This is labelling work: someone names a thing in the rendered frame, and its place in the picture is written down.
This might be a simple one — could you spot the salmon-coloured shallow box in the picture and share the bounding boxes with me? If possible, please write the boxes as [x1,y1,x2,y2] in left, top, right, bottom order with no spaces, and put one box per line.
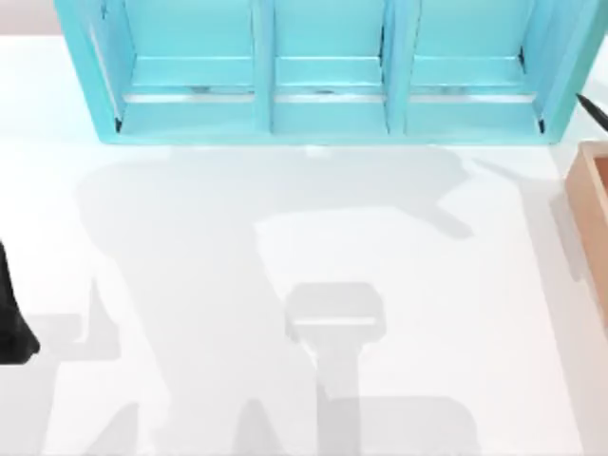
[563,140,608,320]

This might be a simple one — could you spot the light blue rack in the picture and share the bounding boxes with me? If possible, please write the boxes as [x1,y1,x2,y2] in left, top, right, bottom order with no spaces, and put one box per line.
[50,0,599,146]

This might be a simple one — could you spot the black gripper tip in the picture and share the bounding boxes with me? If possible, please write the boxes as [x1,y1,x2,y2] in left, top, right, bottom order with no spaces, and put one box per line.
[0,240,41,367]

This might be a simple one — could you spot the thin black pointed rod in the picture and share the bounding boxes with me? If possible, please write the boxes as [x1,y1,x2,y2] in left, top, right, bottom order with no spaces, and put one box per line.
[576,93,608,132]

